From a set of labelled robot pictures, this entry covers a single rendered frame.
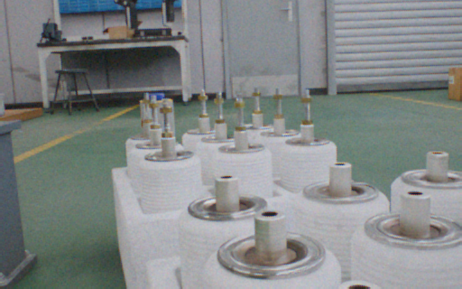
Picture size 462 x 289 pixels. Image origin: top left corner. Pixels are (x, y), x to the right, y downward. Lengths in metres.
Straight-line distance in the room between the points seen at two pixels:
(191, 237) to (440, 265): 0.20
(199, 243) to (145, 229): 0.25
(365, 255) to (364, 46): 5.66
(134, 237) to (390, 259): 0.40
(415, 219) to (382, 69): 5.71
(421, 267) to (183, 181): 0.42
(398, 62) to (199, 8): 2.57
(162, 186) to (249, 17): 5.19
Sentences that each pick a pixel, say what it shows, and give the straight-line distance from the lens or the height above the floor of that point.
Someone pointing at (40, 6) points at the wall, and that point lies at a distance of 6.24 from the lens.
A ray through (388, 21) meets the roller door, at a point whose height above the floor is 0.88.
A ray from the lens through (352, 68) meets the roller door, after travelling 5.94.
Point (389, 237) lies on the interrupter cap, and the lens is 0.36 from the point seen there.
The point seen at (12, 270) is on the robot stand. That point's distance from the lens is 0.99.
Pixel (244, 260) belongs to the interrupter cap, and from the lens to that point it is 0.32.
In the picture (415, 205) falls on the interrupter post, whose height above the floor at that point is 0.27.
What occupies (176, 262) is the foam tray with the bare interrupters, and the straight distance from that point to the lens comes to 0.51.
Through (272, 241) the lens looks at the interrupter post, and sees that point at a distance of 0.31.
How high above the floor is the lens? 0.38
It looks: 8 degrees down
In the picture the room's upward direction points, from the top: 3 degrees counter-clockwise
